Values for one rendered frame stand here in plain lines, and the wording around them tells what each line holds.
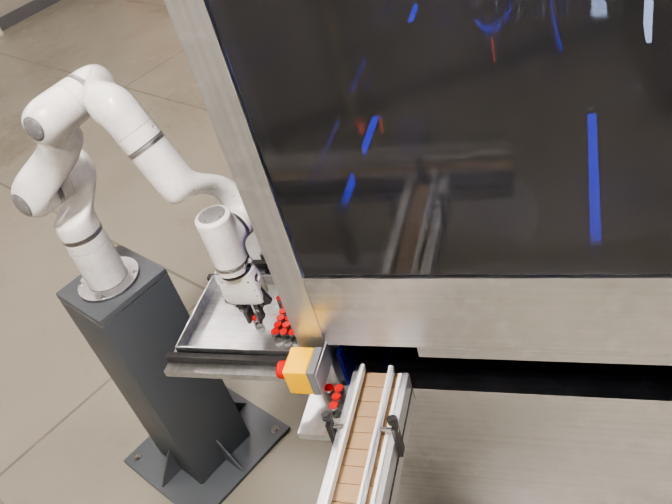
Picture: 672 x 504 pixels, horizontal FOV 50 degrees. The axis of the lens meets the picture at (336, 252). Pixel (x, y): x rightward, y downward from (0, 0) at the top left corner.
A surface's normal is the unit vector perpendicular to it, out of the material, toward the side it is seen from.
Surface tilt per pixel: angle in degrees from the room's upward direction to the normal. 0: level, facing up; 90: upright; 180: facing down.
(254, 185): 90
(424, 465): 90
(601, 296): 90
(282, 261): 90
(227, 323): 0
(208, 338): 0
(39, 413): 0
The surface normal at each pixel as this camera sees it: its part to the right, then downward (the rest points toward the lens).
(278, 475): -0.22, -0.74
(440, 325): -0.23, 0.67
